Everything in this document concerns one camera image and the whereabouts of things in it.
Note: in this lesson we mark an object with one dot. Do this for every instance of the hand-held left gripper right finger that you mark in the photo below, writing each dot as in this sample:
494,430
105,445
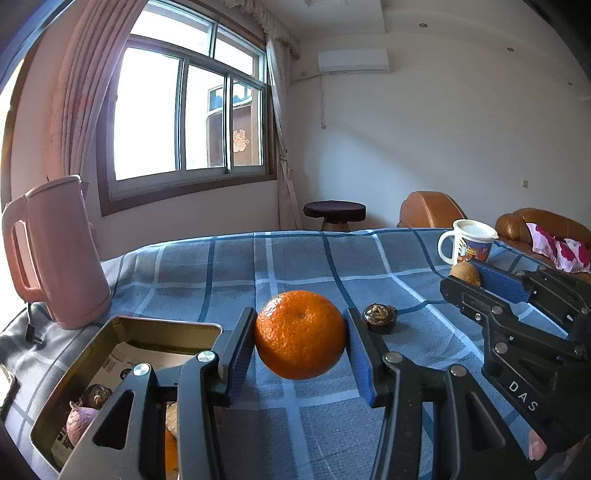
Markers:
362,364

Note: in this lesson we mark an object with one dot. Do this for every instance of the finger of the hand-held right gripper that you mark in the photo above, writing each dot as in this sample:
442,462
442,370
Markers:
503,281
466,295

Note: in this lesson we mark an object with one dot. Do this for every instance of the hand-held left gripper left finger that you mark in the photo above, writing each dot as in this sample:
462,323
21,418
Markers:
240,355

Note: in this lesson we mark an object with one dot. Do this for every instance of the small yellow-brown fruit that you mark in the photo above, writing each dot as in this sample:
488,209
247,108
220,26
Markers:
464,273

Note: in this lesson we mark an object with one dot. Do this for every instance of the orange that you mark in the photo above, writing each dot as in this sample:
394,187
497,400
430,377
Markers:
171,454
300,334

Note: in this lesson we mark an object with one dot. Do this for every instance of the gold metal tin box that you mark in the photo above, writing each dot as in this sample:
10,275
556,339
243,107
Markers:
152,325

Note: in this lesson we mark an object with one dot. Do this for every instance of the dark muffin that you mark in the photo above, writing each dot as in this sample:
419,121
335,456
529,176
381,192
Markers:
96,396

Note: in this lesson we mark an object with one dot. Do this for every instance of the purple onion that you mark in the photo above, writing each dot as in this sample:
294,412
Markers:
78,422

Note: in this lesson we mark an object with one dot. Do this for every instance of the person's right hand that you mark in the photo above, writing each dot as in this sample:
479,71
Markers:
538,450

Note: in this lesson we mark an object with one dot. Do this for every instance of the white printed mug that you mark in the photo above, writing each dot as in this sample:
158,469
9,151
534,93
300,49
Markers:
466,249

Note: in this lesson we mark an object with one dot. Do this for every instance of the brown muffin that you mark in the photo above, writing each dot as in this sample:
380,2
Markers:
379,318

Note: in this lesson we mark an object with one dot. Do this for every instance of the brown leather sofa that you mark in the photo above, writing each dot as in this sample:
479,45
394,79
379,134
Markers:
512,226

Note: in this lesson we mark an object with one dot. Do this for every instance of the pink floral cloth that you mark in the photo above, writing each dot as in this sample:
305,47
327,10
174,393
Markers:
558,251

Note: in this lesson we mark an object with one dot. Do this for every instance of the printed newspaper sheet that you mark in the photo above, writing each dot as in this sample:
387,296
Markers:
134,357

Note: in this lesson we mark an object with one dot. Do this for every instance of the blue plaid tablecloth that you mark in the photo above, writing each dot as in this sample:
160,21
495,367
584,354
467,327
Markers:
300,258

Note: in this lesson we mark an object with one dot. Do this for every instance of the dark round stool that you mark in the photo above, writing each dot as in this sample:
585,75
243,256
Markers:
334,210

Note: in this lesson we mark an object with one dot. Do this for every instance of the pink electric kettle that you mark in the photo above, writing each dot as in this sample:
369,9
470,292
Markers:
64,254

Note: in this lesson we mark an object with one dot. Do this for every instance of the pale curtain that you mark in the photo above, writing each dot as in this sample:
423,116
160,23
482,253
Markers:
279,115

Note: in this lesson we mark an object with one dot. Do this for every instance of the sliding glass window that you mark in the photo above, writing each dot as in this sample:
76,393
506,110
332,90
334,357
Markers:
147,115

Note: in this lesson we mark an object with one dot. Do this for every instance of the pink curtain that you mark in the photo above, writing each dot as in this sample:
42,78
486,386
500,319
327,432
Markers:
78,92

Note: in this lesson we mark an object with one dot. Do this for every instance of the white wall air conditioner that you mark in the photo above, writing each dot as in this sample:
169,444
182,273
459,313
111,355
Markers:
353,60

